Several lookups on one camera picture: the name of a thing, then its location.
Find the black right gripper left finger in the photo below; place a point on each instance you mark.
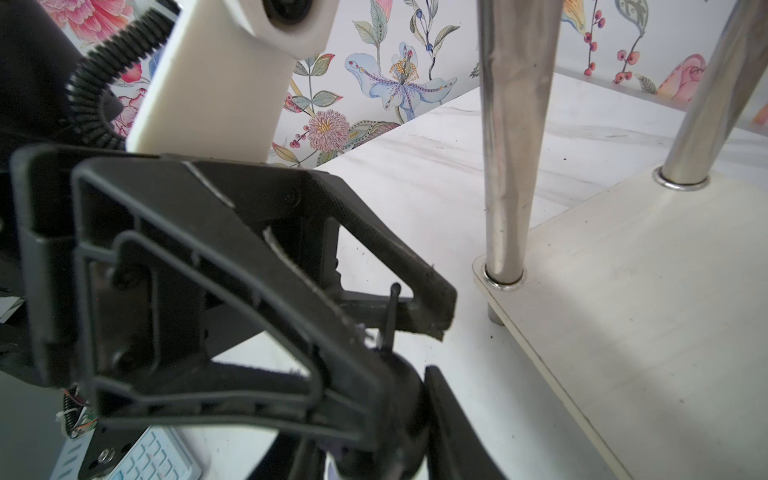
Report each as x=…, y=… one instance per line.
x=291, y=457

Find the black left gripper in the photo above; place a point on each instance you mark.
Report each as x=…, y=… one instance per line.
x=36, y=262

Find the black purple toy figure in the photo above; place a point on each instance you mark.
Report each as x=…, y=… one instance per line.
x=404, y=431

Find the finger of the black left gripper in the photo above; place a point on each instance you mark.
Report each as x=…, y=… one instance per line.
x=154, y=244
x=306, y=209

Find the white two-tier shelf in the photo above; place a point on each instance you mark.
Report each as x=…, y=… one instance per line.
x=644, y=308

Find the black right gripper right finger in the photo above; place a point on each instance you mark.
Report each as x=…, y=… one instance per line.
x=455, y=451

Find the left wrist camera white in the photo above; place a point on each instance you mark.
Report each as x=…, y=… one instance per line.
x=223, y=76

